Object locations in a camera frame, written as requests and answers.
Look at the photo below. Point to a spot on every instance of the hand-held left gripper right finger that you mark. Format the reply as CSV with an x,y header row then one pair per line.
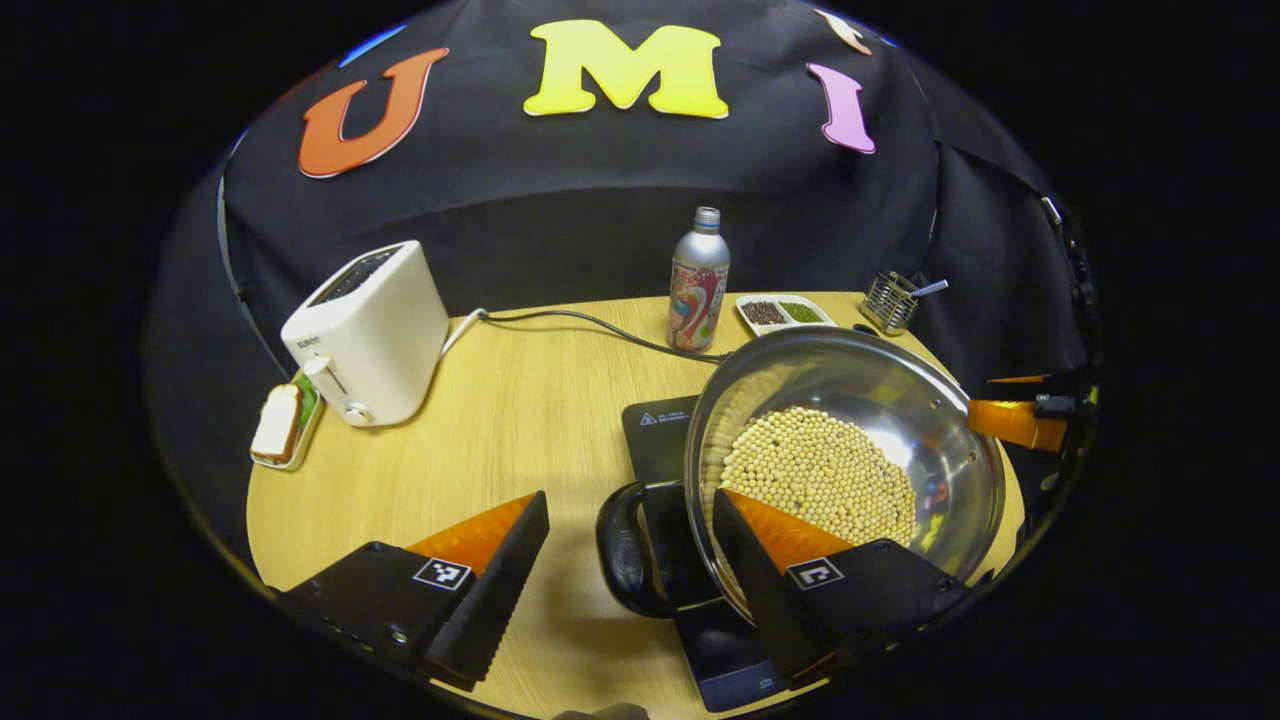
x,y
760,590

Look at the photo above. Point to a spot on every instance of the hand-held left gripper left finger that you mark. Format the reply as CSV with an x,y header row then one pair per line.
x,y
495,600

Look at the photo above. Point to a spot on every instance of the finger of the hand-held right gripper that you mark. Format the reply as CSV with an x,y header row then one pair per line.
x,y
1015,422
1030,384

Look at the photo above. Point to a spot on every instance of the steel pot with beans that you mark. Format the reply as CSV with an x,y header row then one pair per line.
x,y
830,470

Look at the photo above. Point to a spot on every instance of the black induction cooktop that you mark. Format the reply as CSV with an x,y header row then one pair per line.
x,y
655,440

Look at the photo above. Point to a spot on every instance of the white divided bean dish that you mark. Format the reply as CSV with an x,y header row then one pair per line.
x,y
785,312

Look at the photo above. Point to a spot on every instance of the small green plate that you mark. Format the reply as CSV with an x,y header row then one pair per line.
x,y
310,410

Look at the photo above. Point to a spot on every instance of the toy bread slice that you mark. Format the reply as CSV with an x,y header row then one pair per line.
x,y
276,422

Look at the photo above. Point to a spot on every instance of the white toaster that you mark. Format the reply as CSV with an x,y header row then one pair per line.
x,y
375,330

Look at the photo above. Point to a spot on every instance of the silver drink bottle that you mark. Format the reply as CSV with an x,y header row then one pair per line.
x,y
698,290

